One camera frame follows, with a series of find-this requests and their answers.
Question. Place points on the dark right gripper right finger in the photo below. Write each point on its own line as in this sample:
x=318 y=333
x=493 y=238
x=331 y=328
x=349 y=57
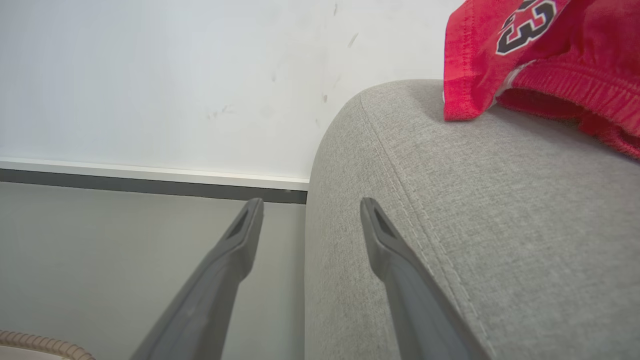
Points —
x=415 y=305

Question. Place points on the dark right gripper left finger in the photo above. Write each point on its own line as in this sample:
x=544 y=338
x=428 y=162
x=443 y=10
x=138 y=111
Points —
x=210 y=300

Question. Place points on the red and white jersey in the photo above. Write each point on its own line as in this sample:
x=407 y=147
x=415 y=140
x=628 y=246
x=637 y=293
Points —
x=590 y=40

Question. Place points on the grey fabric sofa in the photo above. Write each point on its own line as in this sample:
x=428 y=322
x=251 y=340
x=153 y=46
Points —
x=525 y=225

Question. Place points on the white and black baseboard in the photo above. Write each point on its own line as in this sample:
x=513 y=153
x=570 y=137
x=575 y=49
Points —
x=150 y=182

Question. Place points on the white perforated laundry basket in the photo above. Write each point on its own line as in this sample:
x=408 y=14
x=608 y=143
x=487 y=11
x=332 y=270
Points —
x=40 y=345

